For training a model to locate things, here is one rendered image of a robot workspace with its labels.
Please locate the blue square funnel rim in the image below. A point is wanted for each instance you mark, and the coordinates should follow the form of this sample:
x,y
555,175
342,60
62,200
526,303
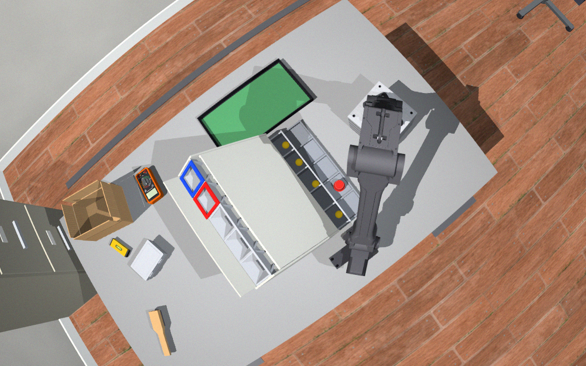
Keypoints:
x,y
198,174

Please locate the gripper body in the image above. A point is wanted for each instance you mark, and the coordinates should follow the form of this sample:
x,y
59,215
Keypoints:
x,y
345,237

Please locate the red plug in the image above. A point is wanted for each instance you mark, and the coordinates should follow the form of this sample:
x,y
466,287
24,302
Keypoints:
x,y
339,185

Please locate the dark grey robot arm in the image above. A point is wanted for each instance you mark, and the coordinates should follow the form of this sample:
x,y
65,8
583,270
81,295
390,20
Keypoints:
x,y
376,163

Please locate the orange digital multimeter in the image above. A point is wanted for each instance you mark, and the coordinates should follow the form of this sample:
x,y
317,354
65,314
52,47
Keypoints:
x,y
149,185

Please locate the yellow spirit level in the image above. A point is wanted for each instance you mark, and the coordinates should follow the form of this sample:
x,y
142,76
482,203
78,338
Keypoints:
x,y
120,247

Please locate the green tray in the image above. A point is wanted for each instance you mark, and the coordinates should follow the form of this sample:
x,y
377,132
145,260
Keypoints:
x,y
257,106

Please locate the open brown cardboard box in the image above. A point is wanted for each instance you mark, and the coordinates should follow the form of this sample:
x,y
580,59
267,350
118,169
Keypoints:
x,y
98,210

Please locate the red square frame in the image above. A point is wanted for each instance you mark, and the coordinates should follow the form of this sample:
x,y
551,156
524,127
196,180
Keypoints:
x,y
217,202

